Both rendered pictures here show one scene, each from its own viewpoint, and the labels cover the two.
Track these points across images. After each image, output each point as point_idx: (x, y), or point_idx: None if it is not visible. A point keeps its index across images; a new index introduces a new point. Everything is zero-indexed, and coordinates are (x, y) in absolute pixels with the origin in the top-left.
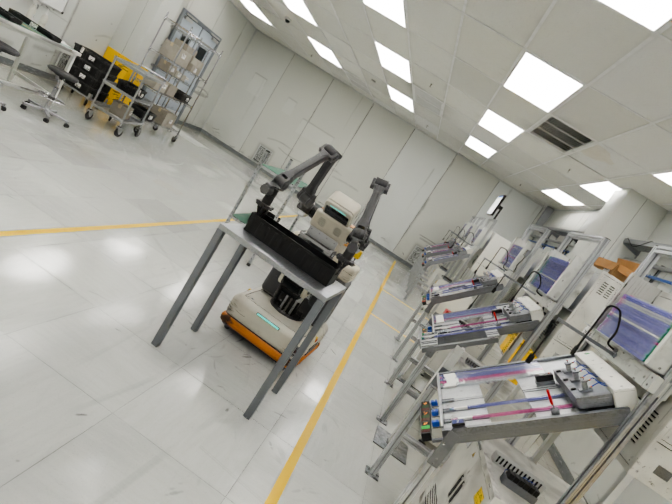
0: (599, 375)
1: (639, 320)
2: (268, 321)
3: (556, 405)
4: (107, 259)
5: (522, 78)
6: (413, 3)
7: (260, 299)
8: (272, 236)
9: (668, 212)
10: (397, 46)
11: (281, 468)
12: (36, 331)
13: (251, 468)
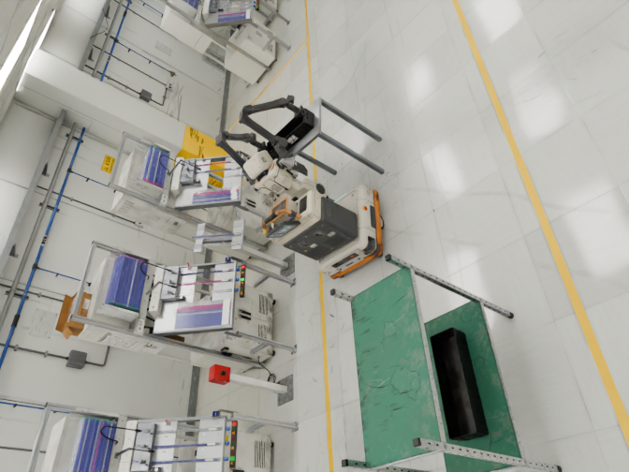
0: (181, 168)
1: (154, 162)
2: (339, 198)
3: (201, 165)
4: (455, 127)
5: None
6: None
7: (350, 204)
8: (297, 121)
9: None
10: None
11: (316, 175)
12: (400, 83)
13: (323, 160)
